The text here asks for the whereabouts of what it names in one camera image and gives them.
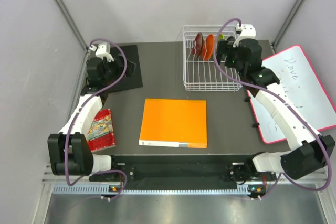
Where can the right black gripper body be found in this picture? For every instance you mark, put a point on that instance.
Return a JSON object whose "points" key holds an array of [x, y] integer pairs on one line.
{"points": [[226, 48]]}

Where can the large orange book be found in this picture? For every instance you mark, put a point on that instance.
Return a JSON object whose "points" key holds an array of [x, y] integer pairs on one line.
{"points": [[174, 123]]}

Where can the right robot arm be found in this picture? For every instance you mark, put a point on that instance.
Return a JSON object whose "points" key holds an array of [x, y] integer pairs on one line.
{"points": [[309, 150]]}

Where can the red patterned book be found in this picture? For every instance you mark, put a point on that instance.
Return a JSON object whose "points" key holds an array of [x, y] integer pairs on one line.
{"points": [[101, 133]]}

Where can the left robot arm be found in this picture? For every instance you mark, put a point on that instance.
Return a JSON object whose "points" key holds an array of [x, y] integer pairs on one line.
{"points": [[69, 151]]}

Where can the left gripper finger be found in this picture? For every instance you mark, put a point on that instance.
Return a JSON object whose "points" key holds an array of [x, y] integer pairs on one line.
{"points": [[129, 73], [130, 65]]}

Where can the black book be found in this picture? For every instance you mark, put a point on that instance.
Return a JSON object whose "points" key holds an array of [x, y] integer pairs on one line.
{"points": [[135, 81]]}

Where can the green plate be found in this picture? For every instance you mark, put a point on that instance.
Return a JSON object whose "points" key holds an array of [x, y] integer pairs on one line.
{"points": [[221, 37]]}

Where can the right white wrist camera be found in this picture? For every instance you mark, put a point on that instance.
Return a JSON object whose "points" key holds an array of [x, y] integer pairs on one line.
{"points": [[244, 31]]}

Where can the white wire dish rack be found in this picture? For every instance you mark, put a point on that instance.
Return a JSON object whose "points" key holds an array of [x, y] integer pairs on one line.
{"points": [[200, 75]]}

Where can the orange plate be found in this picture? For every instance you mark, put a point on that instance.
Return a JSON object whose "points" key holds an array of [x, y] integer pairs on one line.
{"points": [[208, 47]]}

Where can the pink framed whiteboard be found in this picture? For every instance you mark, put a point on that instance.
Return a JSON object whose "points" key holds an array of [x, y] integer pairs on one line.
{"points": [[303, 87]]}

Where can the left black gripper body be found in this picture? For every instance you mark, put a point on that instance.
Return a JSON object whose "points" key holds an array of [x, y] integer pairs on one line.
{"points": [[110, 73]]}

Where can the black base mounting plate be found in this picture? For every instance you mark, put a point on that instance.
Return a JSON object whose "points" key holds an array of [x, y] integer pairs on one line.
{"points": [[228, 168]]}

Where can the red floral plate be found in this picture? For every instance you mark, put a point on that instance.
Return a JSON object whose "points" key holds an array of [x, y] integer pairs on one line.
{"points": [[199, 47]]}

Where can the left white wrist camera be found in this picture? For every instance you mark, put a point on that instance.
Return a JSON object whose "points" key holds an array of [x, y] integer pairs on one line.
{"points": [[102, 51]]}

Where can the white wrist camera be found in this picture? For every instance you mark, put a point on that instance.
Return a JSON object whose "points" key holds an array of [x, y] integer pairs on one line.
{"points": [[102, 51], [244, 31]]}

